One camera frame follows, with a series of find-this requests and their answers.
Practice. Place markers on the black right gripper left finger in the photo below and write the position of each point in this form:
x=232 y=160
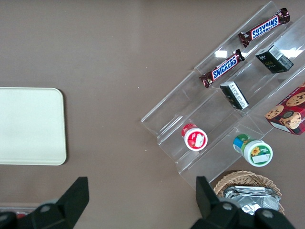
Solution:
x=71 y=202

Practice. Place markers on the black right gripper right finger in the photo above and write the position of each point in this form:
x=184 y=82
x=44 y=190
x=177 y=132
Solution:
x=214 y=210

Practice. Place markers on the woven wicker basket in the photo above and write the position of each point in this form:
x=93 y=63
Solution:
x=245 y=179

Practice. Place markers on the cream rectangular tray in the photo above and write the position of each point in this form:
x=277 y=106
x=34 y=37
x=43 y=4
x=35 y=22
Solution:
x=31 y=126

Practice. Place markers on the silver foil packet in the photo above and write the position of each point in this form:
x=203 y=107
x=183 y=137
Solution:
x=252 y=198

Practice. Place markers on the clear container with red items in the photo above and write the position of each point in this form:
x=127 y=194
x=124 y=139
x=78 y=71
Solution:
x=20 y=212

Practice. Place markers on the green lidded yogurt cup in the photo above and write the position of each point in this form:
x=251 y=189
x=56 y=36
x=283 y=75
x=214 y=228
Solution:
x=253 y=149

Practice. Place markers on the red lidded yogurt cup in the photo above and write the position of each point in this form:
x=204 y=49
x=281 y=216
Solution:
x=194 y=137

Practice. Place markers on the clear acrylic tiered shelf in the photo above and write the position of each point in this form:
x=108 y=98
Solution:
x=214 y=124

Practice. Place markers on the small black carton box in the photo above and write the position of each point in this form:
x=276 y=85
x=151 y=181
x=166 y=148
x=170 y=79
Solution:
x=234 y=95

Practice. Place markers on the red cookie box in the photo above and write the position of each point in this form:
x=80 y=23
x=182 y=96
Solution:
x=289 y=112

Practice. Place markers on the short Snickers bar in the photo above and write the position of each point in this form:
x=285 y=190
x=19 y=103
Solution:
x=222 y=69

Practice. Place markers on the large black carton box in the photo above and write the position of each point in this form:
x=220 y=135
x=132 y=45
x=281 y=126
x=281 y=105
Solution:
x=274 y=59

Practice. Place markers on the long Snickers bar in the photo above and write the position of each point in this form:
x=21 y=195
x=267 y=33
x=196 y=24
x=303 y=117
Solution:
x=264 y=27

